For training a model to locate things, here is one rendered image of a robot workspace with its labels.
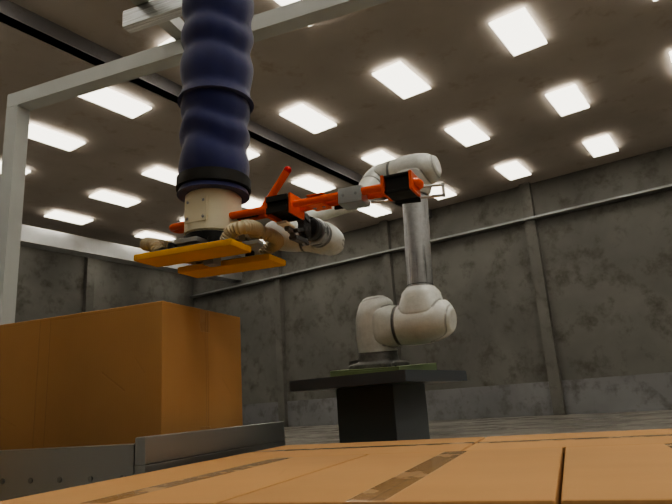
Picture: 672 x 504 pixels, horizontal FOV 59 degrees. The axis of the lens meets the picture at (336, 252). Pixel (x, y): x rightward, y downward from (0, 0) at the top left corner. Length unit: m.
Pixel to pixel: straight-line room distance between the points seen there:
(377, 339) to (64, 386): 1.09
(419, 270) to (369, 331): 0.30
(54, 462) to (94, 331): 0.37
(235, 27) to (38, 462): 1.34
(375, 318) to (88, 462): 1.16
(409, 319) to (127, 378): 1.03
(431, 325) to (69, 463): 1.25
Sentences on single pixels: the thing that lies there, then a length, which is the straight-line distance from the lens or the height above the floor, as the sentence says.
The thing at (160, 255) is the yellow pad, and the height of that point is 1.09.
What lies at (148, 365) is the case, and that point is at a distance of 1.64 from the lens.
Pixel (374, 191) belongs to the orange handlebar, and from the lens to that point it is 1.55.
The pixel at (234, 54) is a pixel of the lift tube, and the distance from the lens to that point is 1.95.
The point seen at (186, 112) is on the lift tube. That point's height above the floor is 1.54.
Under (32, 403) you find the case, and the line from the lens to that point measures 1.91.
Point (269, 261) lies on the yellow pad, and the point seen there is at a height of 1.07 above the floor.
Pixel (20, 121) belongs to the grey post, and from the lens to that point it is 5.36.
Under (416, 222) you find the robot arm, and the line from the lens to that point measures 2.30.
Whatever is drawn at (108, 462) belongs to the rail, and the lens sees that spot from 1.50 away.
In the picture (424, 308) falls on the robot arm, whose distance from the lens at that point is 2.18.
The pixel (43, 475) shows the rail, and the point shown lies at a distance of 1.64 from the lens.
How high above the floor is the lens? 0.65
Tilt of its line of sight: 15 degrees up
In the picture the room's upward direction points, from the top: 4 degrees counter-clockwise
